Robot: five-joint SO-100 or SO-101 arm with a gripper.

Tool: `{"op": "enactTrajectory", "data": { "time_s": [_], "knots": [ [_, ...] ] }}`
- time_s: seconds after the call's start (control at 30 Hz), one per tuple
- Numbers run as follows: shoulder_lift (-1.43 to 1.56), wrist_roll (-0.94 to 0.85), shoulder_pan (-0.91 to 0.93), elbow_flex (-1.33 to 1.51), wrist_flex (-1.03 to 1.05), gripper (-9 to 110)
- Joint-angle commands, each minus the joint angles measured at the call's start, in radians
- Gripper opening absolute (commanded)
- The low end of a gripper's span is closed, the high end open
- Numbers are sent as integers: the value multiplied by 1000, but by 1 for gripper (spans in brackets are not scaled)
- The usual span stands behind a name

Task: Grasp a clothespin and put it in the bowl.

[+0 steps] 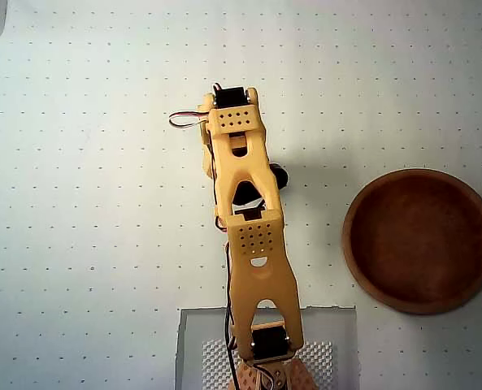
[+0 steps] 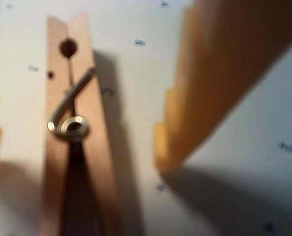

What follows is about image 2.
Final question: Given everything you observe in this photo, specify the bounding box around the wooden clothespin with metal spring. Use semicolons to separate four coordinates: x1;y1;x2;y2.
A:
43;13;127;236

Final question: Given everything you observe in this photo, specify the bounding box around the white dotted table mat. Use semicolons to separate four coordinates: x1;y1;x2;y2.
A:
0;0;292;236

